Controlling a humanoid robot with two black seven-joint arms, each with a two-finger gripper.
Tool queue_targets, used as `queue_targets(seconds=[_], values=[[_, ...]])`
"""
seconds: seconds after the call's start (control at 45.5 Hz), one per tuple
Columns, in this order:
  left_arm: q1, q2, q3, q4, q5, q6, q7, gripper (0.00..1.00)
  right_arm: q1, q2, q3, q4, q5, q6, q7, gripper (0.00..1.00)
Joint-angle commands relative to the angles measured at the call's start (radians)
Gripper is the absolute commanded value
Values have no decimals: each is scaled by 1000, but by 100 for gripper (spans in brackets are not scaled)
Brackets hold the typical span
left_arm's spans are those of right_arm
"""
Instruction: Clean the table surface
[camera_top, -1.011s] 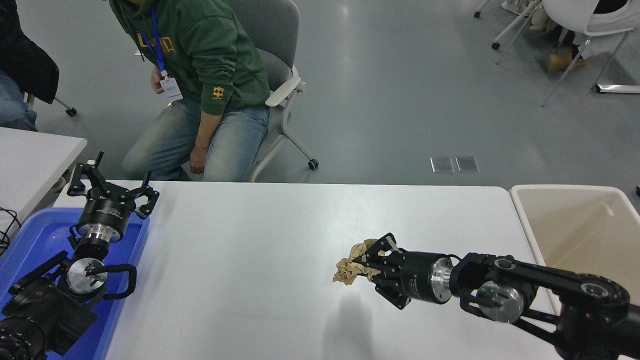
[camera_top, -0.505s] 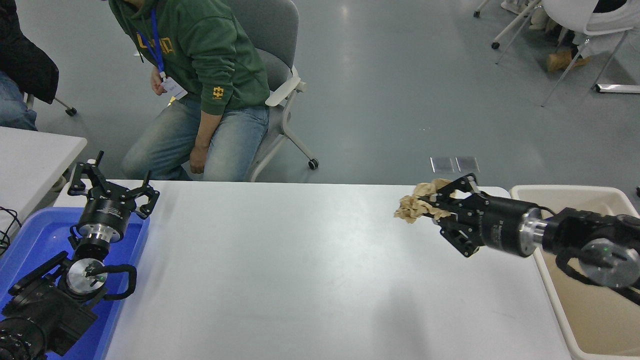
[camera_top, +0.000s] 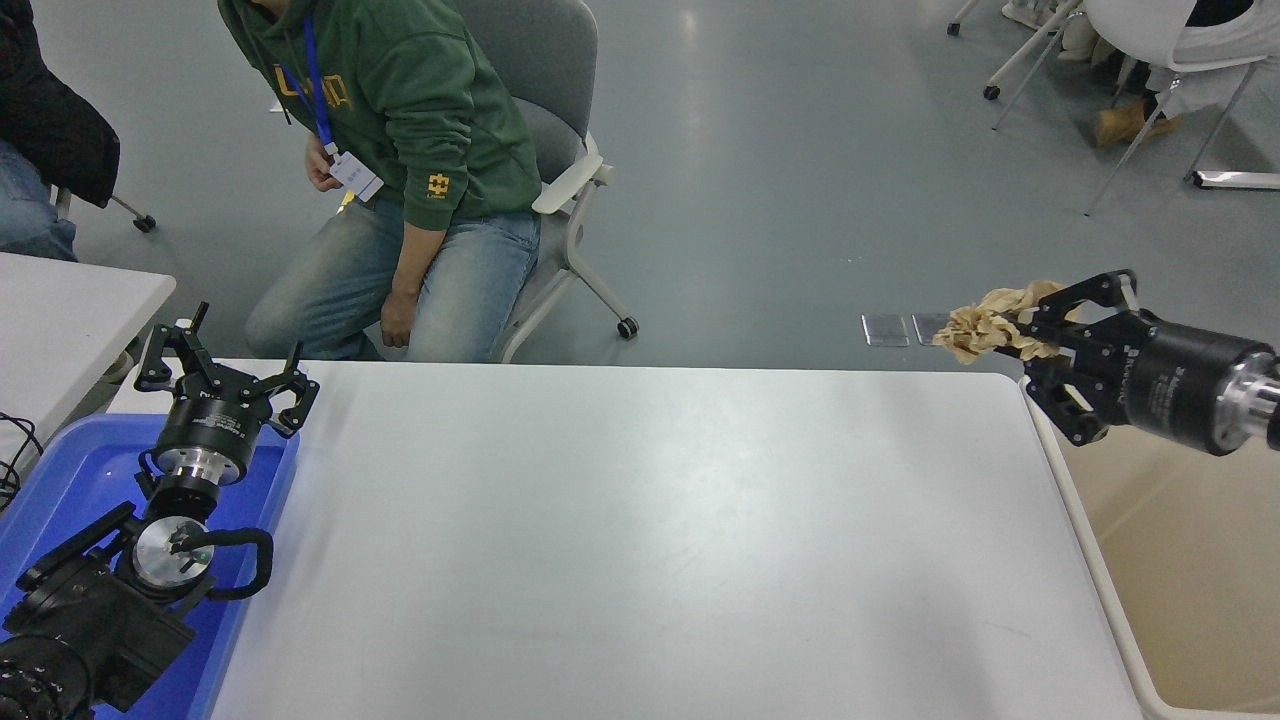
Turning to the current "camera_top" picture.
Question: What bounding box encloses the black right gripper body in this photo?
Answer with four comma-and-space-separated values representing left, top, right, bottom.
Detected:
1110, 312, 1273, 457

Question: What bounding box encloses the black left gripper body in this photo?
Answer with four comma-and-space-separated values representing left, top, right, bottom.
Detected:
152, 385, 263, 467

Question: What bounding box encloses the tan paper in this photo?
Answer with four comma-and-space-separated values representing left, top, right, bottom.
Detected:
933, 280, 1081, 366

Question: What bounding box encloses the blue lanyard with badge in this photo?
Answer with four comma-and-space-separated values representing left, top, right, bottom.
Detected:
280, 15, 385, 204

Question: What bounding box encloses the person's left hand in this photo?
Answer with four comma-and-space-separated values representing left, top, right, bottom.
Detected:
378, 290, 421, 349

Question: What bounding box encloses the person's right hand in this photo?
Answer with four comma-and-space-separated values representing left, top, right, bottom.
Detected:
304, 140, 346, 193

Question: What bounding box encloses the white side table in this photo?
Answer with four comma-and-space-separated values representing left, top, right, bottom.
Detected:
0, 253, 176, 479

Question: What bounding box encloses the chair leg with black caster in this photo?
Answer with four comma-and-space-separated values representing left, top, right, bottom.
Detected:
50, 185, 157, 234

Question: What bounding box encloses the blue plastic tray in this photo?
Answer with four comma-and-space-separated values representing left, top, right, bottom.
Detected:
0, 415, 301, 720

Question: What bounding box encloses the large pale bin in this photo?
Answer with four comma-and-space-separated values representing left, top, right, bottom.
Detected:
1018, 369, 1280, 720

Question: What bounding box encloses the seated person with tan boots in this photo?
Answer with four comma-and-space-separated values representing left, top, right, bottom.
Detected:
1060, 0, 1280, 149

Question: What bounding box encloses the person in dark jacket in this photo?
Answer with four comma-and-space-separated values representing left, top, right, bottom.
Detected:
0, 0, 121, 263

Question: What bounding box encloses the white chair with metal legs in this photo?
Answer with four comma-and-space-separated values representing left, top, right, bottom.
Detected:
990, 0, 1271, 216

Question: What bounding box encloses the grey wheeled office chair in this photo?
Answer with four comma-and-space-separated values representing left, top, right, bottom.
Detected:
455, 0, 641, 366

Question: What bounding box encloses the black cable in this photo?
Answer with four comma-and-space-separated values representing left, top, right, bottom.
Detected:
0, 413, 43, 511

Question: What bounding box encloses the white floor rail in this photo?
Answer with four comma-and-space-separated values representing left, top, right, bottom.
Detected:
1190, 169, 1280, 190

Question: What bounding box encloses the white wheeled frame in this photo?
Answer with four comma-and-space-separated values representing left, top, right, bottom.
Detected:
945, 0, 1086, 101

